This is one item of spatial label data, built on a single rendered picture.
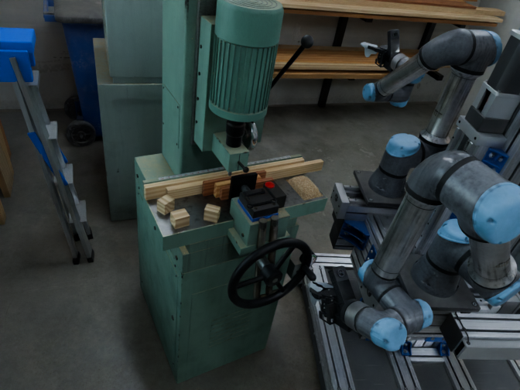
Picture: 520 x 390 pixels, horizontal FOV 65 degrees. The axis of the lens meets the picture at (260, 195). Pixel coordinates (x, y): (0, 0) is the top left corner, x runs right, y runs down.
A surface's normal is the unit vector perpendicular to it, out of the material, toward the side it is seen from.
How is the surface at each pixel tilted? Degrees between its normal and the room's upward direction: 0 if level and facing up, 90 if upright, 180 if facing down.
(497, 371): 0
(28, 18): 90
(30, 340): 0
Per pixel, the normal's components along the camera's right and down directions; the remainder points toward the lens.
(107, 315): 0.14, -0.78
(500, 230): 0.37, 0.52
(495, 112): 0.07, 0.62
